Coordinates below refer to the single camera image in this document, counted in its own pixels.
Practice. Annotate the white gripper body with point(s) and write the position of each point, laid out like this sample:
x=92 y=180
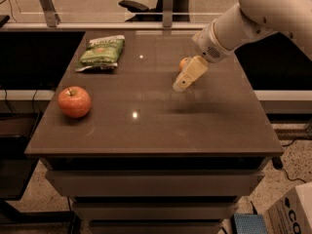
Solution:
x=208 y=46

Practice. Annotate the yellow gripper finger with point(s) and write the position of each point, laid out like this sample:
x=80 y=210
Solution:
x=193 y=70

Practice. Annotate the small orange fruit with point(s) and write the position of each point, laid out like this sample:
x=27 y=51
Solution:
x=182 y=63

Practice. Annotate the red apple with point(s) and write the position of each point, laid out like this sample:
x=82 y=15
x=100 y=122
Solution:
x=74 y=102

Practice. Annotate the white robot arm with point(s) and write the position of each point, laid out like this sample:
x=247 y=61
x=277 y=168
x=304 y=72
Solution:
x=246 y=22

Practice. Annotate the black office chair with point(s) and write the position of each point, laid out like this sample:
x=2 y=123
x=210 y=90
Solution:
x=144 y=13

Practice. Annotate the green chip bag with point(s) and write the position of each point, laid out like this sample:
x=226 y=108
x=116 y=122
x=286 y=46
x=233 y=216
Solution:
x=101 y=54

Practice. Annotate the grey drawer cabinet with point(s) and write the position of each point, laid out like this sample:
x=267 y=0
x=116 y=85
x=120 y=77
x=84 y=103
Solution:
x=149 y=160

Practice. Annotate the blue perforated box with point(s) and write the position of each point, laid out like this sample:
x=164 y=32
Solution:
x=248 y=224

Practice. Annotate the white cardboard box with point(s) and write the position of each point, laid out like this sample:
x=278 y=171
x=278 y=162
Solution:
x=292 y=213

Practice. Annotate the middle metal glass bracket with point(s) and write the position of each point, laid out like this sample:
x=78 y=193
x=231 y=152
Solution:
x=167 y=13

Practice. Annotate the metal glass bracket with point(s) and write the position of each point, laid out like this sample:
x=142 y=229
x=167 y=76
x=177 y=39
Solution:
x=167 y=13
x=51 y=16

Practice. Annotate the left metal glass bracket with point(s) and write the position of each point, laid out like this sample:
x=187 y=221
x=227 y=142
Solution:
x=51 y=16

